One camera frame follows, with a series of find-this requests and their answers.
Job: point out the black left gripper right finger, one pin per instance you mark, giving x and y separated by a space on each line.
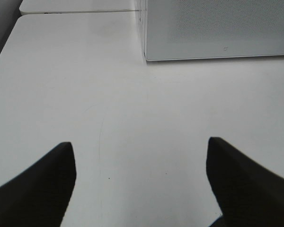
248 194

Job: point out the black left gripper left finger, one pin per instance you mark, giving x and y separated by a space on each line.
39 196

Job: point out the white adjacent table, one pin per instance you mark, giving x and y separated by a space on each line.
75 6

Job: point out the white microwave oven body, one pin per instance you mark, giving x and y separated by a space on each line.
141 18

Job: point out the white microwave door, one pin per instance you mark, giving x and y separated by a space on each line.
204 29

